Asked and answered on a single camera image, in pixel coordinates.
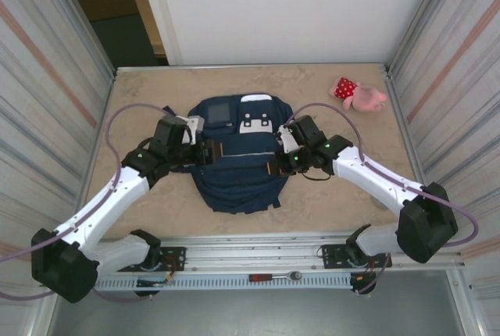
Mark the navy blue student backpack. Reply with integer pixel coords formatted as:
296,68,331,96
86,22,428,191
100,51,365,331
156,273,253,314
162,93,296,216

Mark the pink plush toy red dress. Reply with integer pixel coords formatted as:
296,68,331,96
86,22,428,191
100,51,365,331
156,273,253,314
329,77,389,114

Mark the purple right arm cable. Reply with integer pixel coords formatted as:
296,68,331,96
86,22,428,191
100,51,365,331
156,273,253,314
286,102,480,296

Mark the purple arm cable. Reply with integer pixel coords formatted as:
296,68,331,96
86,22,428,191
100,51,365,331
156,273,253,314
286,102,480,296
0,104,192,305

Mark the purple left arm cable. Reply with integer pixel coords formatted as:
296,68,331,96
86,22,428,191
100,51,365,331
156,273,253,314
0,104,192,305

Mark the aluminium mounting rail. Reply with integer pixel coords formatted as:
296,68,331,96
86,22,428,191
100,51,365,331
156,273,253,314
93,234,466,274

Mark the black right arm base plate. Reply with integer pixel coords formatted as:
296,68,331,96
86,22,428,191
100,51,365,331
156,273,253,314
320,244,393,270

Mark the ratchet wrench red-black handle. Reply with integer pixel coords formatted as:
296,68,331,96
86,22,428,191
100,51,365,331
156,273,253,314
248,270,304,282

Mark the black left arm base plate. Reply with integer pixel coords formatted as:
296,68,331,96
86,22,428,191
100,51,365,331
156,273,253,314
116,247,187,273

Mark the white door frame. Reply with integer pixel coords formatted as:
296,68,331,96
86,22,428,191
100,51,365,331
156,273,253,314
134,0,184,66

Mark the white slotted cable duct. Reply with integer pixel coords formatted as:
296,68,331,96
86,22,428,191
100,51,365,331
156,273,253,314
95,275,352,292

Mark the orange and black wire connector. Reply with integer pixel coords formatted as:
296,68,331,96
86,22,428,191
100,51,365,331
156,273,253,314
135,272,176,288

